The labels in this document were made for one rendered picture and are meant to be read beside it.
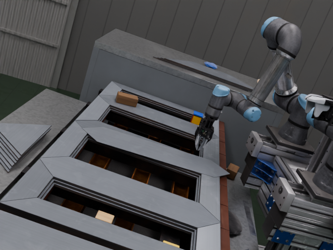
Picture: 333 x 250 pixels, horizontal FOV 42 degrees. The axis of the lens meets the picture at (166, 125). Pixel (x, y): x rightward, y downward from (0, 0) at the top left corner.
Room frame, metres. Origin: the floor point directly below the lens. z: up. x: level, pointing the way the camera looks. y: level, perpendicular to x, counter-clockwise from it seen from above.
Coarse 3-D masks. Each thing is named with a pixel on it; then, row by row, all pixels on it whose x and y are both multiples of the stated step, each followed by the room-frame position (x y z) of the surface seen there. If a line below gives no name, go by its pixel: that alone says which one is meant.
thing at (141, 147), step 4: (136, 140) 1.92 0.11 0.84; (140, 140) 1.94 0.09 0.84; (144, 140) 1.95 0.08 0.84; (136, 144) 1.88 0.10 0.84; (140, 144) 1.89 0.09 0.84; (144, 144) 1.91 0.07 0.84; (148, 144) 1.92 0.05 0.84; (132, 148) 1.82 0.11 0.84; (136, 148) 1.83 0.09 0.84; (140, 148) 1.85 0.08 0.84; (144, 148) 1.86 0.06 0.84; (148, 148) 1.88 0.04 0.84; (132, 152) 1.78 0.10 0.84; (136, 152) 1.79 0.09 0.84; (140, 152) 1.81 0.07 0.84; (144, 152) 1.82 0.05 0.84; (148, 152) 1.84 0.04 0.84; (148, 156) 1.80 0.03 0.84
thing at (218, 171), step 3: (213, 162) 1.99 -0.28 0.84; (213, 165) 1.95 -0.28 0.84; (216, 165) 1.96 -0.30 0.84; (213, 168) 1.92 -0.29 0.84; (216, 168) 1.93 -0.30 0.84; (219, 168) 1.94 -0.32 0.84; (222, 168) 1.96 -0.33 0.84; (213, 171) 1.89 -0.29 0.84; (216, 171) 1.90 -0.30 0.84; (219, 171) 1.91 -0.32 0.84; (222, 171) 1.92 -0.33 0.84; (216, 174) 1.87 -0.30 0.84; (219, 174) 1.88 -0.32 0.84; (222, 174) 1.89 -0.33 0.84
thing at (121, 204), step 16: (128, 112) 2.26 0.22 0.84; (176, 112) 2.58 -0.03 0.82; (112, 128) 1.96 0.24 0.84; (160, 128) 2.24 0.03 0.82; (80, 144) 1.70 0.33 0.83; (144, 160) 1.80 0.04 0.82; (192, 176) 1.80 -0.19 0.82; (48, 192) 1.29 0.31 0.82; (80, 192) 1.36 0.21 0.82; (96, 192) 1.37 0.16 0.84; (0, 208) 1.12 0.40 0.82; (128, 208) 1.36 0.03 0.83; (48, 224) 1.12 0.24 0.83; (176, 224) 1.36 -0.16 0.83; (96, 240) 1.12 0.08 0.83; (192, 240) 1.31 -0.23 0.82
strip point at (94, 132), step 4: (84, 128) 1.84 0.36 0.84; (88, 128) 1.86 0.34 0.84; (92, 128) 1.87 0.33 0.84; (96, 128) 1.89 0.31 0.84; (100, 128) 1.90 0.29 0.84; (88, 132) 1.82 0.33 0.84; (92, 132) 1.83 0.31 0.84; (96, 132) 1.85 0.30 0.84; (100, 132) 1.86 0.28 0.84; (92, 136) 1.79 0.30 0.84; (96, 136) 1.81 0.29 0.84; (96, 140) 1.77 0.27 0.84
